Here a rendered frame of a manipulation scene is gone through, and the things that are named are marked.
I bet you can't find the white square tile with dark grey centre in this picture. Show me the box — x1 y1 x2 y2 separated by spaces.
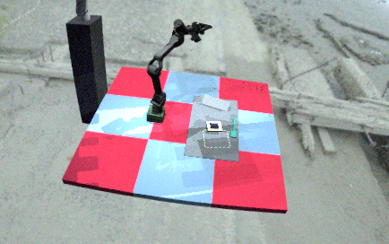
206 121 222 132

